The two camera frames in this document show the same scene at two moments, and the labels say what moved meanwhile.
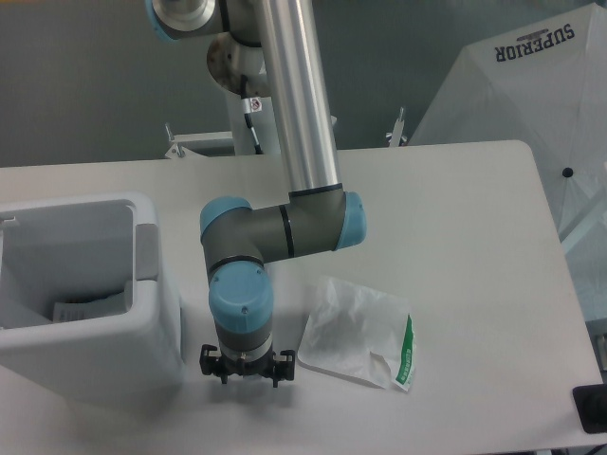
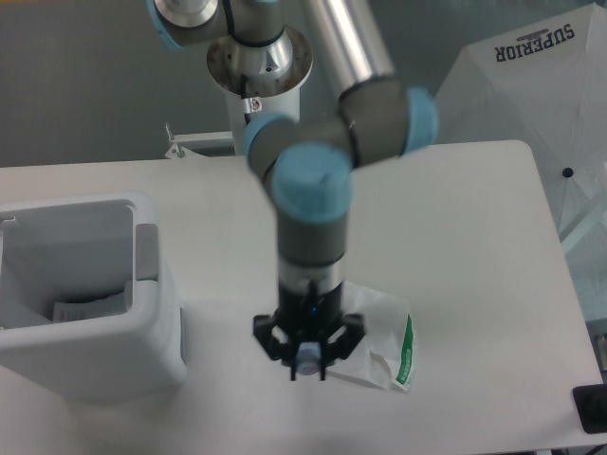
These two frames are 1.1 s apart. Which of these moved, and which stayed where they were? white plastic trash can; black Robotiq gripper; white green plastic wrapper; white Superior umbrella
Moved: black Robotiq gripper
Stayed: white plastic trash can; white Superior umbrella; white green plastic wrapper
